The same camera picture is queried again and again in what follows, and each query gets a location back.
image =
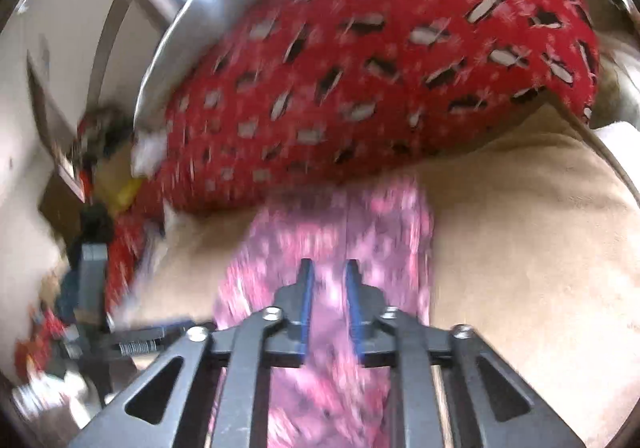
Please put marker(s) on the white crumpled cloth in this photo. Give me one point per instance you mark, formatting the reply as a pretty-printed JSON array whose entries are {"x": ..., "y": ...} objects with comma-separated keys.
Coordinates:
[{"x": 148, "y": 153}]

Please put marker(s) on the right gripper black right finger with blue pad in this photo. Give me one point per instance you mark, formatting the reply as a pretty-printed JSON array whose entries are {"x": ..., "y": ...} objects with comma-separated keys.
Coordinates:
[{"x": 447, "y": 387}]

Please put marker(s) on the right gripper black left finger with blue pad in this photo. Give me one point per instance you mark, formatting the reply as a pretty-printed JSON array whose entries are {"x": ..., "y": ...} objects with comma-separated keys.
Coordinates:
[{"x": 211, "y": 388}]

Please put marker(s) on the beige fleece blanket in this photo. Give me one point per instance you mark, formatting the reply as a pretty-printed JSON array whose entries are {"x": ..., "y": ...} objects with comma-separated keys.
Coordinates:
[{"x": 535, "y": 243}]

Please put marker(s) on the purple pink floral garment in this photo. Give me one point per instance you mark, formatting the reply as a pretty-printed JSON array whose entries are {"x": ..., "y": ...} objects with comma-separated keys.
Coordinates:
[{"x": 385, "y": 225}]

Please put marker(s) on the red patterned pillow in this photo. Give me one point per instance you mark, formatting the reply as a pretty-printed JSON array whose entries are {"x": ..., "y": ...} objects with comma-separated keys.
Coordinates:
[{"x": 255, "y": 96}]

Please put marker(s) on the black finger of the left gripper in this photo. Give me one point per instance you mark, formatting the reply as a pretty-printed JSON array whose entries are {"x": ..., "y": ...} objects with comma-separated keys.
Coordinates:
[{"x": 149, "y": 340}]

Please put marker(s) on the yellow object on clutter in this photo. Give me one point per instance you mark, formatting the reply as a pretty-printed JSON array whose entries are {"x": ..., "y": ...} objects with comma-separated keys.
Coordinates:
[{"x": 113, "y": 183}]

